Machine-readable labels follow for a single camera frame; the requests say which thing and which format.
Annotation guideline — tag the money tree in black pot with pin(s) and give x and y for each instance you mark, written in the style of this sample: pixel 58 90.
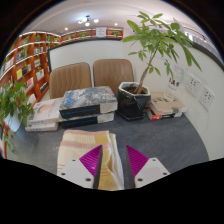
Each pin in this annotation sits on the money tree in black pot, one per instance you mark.
pixel 131 103

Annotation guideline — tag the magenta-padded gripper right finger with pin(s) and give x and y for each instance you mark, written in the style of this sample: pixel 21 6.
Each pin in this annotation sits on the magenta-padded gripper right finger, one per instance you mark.
pixel 152 171

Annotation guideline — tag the clear acrylic sign stand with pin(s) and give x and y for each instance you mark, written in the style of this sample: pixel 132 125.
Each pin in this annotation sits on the clear acrylic sign stand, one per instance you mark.
pixel 175 83

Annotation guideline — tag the ceiling lamp cluster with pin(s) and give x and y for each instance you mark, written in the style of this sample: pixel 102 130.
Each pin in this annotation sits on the ceiling lamp cluster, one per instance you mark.
pixel 87 21

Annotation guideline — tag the red black book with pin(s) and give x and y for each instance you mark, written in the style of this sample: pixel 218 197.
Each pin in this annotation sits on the red black book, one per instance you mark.
pixel 163 116

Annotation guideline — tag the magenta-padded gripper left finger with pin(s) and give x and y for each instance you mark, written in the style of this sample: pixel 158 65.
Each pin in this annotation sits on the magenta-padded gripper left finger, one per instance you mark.
pixel 75 172

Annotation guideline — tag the pothos plant in white pot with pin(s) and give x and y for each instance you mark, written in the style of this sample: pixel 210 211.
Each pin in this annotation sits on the pothos plant in white pot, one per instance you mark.
pixel 13 100

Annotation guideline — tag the dark blue book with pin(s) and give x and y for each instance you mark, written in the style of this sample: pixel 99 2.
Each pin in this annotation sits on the dark blue book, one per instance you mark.
pixel 86 120

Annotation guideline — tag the thick dark photo book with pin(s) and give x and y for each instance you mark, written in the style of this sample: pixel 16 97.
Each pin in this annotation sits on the thick dark photo book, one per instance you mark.
pixel 86 98

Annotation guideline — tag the beige book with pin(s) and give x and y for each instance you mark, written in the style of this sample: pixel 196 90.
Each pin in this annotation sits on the beige book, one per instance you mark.
pixel 166 105

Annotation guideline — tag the recessed ceiling lights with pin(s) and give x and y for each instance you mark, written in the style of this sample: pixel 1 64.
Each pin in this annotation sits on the recessed ceiling lights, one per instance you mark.
pixel 65 29

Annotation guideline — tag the orange bookshelf unit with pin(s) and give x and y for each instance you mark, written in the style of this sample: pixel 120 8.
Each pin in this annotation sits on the orange bookshelf unit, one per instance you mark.
pixel 26 66

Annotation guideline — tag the brown leather chair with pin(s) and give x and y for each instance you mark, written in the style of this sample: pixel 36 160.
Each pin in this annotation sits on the brown leather chair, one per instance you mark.
pixel 70 80
pixel 111 75

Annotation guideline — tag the cream yellow striped towel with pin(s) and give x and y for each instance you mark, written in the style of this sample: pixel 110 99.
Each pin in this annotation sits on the cream yellow striped towel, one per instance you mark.
pixel 76 146

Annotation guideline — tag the white wall socket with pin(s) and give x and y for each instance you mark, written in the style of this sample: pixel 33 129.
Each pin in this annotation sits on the white wall socket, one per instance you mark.
pixel 193 85
pixel 207 98

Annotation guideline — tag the thin white book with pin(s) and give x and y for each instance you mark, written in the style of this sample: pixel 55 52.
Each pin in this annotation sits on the thin white book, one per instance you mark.
pixel 41 127

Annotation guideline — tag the large white book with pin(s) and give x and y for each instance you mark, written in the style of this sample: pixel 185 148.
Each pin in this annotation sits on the large white book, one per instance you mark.
pixel 45 111

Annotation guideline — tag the white poster on shelf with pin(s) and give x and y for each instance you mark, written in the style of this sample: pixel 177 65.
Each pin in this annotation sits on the white poster on shelf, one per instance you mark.
pixel 101 32

